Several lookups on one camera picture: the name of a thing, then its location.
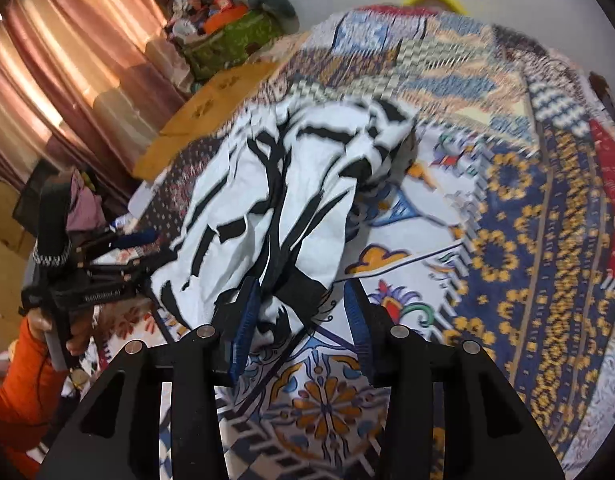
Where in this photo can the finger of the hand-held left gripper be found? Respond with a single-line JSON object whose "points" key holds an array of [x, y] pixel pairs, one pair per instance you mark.
{"points": [[132, 240], [132, 266]]}

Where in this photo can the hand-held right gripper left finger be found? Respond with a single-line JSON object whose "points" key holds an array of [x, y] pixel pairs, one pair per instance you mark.
{"points": [[245, 340]]}

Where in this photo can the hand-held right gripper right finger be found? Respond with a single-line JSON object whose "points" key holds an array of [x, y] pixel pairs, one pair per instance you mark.
{"points": [[360, 330]]}

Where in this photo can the black and white patterned shirt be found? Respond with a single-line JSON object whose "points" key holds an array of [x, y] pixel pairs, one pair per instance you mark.
{"points": [[307, 200]]}

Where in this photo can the person's left forearm orange sleeve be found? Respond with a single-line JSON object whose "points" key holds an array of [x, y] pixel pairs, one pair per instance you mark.
{"points": [[22, 395]]}

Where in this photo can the person's left hand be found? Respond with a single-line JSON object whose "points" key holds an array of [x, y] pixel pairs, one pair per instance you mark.
{"points": [[80, 330]]}

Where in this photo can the pink cloth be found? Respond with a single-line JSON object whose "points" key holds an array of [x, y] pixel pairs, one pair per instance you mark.
{"points": [[87, 205]]}

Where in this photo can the black mesh chair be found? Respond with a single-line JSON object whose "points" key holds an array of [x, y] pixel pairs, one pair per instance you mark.
{"points": [[32, 190]]}

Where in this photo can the tan cardboard box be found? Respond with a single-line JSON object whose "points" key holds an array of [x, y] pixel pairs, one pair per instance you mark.
{"points": [[5, 260]]}

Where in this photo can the yellow patterned cloth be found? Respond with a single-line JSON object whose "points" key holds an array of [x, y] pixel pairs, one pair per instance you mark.
{"points": [[207, 105]]}

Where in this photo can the colourful patchwork printed blanket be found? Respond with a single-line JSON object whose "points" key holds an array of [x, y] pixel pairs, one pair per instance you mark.
{"points": [[512, 260]]}

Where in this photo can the pink striped curtain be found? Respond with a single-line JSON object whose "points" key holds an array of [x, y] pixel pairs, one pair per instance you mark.
{"points": [[87, 60]]}

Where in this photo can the green patterned bag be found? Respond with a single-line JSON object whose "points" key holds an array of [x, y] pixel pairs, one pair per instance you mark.
{"points": [[227, 45]]}

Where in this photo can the orange box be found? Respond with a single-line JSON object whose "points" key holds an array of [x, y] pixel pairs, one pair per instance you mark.
{"points": [[227, 17]]}

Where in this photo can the grey cushion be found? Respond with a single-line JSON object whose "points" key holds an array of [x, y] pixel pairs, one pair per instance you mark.
{"points": [[275, 0]]}

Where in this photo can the brown wooden furniture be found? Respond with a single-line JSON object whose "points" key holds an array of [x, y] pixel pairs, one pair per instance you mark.
{"points": [[607, 100]]}

